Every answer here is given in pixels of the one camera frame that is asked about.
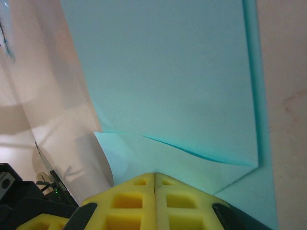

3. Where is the teal square paper sheet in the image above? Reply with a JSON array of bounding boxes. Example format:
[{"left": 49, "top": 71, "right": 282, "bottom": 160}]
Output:
[{"left": 59, "top": 0, "right": 280, "bottom": 230}]

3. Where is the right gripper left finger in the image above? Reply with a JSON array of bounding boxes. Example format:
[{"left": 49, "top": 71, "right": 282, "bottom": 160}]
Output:
[{"left": 68, "top": 172, "right": 157, "bottom": 230}]

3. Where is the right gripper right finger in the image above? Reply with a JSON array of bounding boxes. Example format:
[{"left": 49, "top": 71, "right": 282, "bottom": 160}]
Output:
[{"left": 154, "top": 172, "right": 273, "bottom": 230}]

